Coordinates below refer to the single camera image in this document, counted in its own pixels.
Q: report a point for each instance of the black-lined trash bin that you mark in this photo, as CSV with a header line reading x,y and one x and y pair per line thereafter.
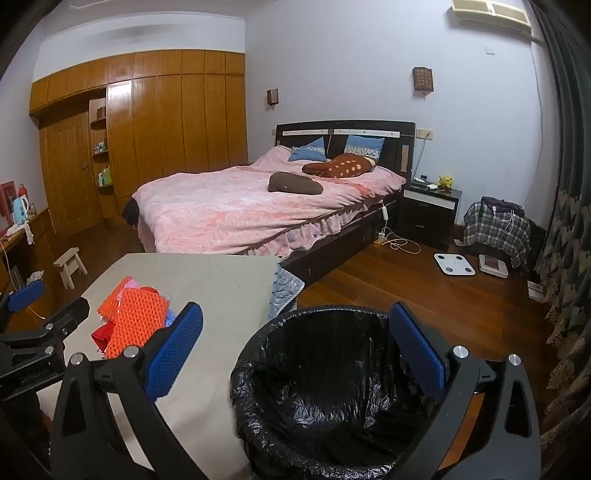
x,y
323,369

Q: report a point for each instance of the brown cushion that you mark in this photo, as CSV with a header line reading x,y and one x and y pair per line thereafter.
x,y
295,183

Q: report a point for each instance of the orange mesh cloth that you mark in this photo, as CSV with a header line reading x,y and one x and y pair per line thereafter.
x,y
134,314

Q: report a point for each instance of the grey table cover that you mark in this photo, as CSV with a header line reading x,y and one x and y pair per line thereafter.
x,y
207,286

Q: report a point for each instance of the brown polka dot pillow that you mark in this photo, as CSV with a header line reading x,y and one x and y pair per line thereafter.
x,y
339,166

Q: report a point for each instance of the red picture frame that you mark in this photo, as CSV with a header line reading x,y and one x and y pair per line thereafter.
x,y
7,198

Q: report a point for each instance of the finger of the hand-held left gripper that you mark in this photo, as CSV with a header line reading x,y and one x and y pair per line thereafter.
x,y
27,295
69,316

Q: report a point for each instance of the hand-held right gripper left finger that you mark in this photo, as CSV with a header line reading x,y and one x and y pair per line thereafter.
x,y
175,350

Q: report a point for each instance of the pink white scale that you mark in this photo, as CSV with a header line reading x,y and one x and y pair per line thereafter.
x,y
493,264

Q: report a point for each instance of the yellow plush toy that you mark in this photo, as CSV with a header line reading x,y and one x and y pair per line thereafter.
x,y
444,181

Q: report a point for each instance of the white paper box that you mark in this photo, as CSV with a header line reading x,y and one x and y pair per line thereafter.
x,y
535,290

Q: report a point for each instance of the dark wooden bed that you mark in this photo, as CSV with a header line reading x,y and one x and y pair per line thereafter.
x,y
360,217

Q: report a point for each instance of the blue quilted pad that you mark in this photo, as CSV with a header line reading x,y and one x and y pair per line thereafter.
x,y
284,290

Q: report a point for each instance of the large wall lamp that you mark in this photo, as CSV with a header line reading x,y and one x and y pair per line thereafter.
x,y
422,79

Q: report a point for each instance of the white rag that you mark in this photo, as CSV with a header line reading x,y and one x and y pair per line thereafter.
x,y
34,277

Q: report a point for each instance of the blue pillow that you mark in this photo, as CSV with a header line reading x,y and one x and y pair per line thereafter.
x,y
364,144
307,152

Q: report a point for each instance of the dark patterned curtain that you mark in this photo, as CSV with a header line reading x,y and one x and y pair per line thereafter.
x,y
568,230

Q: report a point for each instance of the pink blanket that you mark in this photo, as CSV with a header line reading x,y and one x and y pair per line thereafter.
x,y
221,212

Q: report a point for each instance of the dark bag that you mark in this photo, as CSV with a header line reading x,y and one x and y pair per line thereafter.
x,y
501,203

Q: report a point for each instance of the white bathroom scale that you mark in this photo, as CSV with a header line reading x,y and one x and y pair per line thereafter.
x,y
455,264

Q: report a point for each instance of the red cloth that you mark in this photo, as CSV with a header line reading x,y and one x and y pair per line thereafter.
x,y
102,334

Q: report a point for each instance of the black clothing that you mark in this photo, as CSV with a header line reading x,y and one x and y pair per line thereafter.
x,y
130,212

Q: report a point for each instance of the wall air conditioner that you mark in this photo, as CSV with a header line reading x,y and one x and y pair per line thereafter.
x,y
491,11

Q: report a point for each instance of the small wooden stool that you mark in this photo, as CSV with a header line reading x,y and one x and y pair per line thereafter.
x,y
69,258

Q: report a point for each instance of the wall socket plate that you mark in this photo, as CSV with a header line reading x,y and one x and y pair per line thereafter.
x,y
425,134

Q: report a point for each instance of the wooden desk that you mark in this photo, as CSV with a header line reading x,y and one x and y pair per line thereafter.
x,y
27,258

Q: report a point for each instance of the plaid covered chair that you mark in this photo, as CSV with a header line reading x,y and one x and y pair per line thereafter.
x,y
496,233

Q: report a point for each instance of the small wall lamp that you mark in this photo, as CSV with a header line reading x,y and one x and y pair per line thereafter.
x,y
272,97

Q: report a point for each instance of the black white nightstand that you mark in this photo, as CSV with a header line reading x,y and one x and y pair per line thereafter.
x,y
431,207

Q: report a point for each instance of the wooden wardrobe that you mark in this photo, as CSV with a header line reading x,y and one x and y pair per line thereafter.
x,y
184,120

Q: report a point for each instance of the small toiletry bottles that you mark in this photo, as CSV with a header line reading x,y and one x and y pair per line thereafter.
x,y
100,147

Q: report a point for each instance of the green lotion bottles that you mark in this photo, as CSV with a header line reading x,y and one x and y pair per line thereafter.
x,y
105,176

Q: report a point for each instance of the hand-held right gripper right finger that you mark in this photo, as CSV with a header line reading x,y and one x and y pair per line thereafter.
x,y
415,346

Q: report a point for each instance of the white hanging cloth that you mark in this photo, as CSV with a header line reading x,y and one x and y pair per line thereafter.
x,y
28,233

